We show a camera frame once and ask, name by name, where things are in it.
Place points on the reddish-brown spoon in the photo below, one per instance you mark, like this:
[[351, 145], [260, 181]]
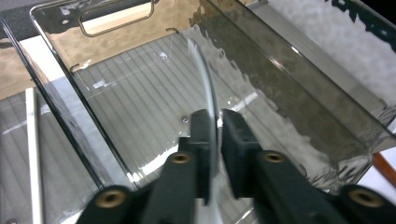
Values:
[[386, 169]]

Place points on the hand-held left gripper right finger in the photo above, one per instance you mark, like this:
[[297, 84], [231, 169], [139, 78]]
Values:
[[238, 146]]

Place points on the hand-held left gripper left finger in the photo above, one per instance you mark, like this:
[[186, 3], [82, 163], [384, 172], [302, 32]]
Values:
[[200, 140]]

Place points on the grey transparent plastic bin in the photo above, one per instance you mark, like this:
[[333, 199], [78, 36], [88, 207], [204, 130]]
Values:
[[327, 37], [140, 93], [15, 155]]

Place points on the white chopstick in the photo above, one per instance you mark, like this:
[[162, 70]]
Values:
[[33, 149]]

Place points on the white spoon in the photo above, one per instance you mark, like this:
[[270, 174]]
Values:
[[207, 81]]

